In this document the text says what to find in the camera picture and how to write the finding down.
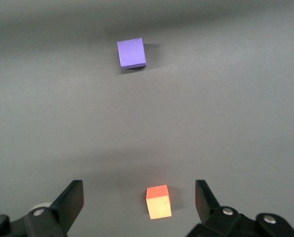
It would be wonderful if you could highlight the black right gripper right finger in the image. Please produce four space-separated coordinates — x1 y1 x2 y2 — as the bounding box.
186 179 294 237

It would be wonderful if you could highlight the orange block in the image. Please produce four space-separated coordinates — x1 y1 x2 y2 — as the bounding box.
145 184 172 220

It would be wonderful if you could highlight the purple block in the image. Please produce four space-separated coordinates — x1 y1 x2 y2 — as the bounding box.
117 38 147 70

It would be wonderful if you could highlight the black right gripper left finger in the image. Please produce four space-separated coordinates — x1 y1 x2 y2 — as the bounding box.
0 179 84 237

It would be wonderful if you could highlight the dark grey table mat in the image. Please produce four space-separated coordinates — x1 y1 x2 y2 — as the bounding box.
0 0 294 237

